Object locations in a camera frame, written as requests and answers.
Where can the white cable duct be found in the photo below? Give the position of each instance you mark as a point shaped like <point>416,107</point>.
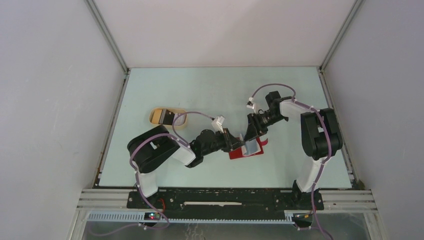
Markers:
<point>139,217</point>

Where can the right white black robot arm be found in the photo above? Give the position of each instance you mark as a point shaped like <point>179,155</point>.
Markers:
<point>320,137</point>

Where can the black credit card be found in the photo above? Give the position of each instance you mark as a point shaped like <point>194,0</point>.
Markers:
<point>167,117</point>

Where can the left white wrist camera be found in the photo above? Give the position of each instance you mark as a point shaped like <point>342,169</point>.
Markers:
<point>217,123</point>

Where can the white grey credit card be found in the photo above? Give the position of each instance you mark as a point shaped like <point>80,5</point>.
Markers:
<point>179,119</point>

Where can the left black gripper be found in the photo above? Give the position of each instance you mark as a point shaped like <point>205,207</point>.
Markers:
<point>230,142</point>

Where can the left controller board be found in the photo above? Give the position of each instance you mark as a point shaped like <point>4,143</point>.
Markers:
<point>152,216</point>

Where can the beige oval tray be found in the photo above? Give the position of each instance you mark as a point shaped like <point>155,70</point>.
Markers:
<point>175,110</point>

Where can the aluminium frame rail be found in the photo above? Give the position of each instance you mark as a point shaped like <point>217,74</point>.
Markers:
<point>334,201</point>

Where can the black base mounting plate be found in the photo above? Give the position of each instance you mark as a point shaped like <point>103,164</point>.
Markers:
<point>237,204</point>

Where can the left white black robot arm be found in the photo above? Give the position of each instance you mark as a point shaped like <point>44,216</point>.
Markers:
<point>151,149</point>

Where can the right controller board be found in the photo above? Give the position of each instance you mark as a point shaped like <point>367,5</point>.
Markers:
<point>303,217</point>

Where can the red leather card holder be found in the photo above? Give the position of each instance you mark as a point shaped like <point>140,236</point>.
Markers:
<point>251,148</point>

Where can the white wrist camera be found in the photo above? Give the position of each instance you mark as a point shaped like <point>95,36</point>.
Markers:
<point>251,105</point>
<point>217,123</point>

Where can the controller board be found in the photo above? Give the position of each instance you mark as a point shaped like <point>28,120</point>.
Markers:
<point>303,217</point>
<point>152,216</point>

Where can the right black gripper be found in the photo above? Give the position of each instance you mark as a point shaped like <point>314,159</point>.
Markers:
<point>257,129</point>

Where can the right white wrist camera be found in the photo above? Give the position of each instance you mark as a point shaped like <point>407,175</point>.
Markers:
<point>251,105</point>

